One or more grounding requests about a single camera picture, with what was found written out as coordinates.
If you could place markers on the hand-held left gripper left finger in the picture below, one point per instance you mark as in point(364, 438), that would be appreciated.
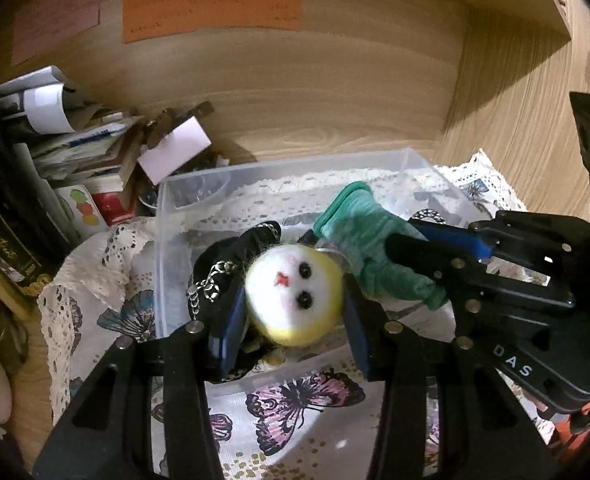
point(233, 332)

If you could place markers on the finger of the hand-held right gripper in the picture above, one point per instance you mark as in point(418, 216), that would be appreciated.
point(415, 255)
point(457, 241)

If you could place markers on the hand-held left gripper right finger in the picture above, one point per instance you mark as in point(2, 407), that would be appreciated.
point(359, 335)

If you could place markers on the green knitted glove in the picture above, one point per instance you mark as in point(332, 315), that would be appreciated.
point(370, 240)

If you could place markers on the white-faced plush doll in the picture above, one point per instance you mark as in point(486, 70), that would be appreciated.
point(295, 292)

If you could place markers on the clear plastic box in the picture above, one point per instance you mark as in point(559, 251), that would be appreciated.
point(210, 200)

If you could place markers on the butterfly print lace cloth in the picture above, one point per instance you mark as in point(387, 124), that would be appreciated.
point(305, 425)

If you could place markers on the red box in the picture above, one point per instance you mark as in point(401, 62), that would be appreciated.
point(112, 202)

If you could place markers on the small white box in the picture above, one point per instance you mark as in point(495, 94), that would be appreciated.
point(175, 150)

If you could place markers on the packet with coloured dots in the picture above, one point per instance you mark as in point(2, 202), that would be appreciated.
point(77, 210)

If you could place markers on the black book with gold script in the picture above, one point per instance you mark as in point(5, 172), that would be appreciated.
point(5, 250)

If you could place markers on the pile of papers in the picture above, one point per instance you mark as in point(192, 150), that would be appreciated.
point(65, 130)

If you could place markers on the orange paper note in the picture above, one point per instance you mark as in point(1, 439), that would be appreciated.
point(210, 12)

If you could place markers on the pink paper note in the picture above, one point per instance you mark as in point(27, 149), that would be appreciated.
point(55, 27)

